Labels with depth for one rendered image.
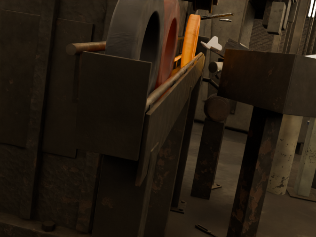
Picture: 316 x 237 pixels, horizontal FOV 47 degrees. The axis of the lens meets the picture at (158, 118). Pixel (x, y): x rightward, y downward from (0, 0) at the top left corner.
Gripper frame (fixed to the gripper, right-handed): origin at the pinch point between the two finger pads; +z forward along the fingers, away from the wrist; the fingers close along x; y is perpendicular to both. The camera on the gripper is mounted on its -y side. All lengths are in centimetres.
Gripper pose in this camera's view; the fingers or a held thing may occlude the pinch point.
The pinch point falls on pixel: (202, 44)
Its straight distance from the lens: 157.4
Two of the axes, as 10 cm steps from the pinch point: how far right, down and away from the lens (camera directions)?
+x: -1.6, 1.3, -9.8
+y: 4.6, -8.7, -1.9
